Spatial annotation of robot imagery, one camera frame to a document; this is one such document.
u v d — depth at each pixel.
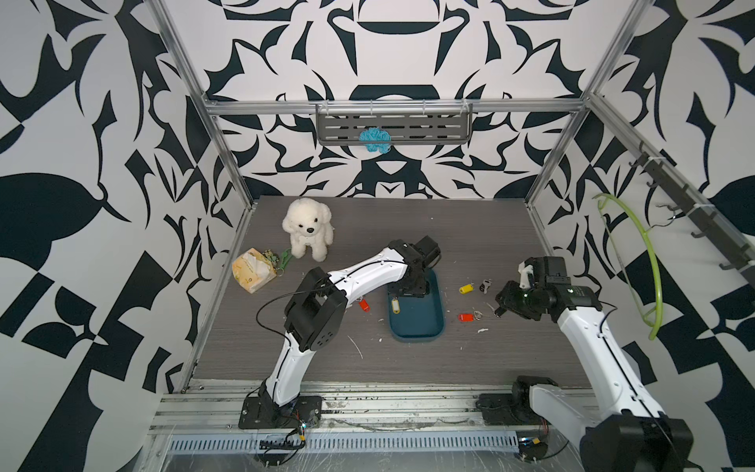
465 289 0.96
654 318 0.64
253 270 0.95
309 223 0.91
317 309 0.54
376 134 0.91
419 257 0.66
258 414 0.73
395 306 0.92
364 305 0.93
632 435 0.38
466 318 0.91
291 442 0.72
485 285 0.96
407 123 0.95
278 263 1.02
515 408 0.68
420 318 0.89
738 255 0.51
